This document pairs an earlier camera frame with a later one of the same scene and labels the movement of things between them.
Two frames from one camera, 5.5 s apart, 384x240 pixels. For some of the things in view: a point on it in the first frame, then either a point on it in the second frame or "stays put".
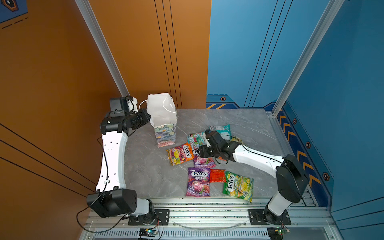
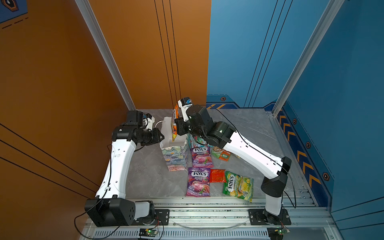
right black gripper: x=203 y=153 -> x=181 y=123
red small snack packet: x=217 y=175 stays put
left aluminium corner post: x=91 y=22 stays put
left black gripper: x=145 y=116 -> x=156 y=138
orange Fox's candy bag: x=180 y=154 -> x=175 y=115
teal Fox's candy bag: x=196 y=140 stays put
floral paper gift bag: x=163 y=117 -> x=174 y=152
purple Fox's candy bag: x=200 y=162 stays put
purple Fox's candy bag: x=198 y=182 stays put
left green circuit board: x=148 y=232 stays put
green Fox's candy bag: x=238 y=186 stays put
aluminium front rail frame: x=217 y=219 stays put
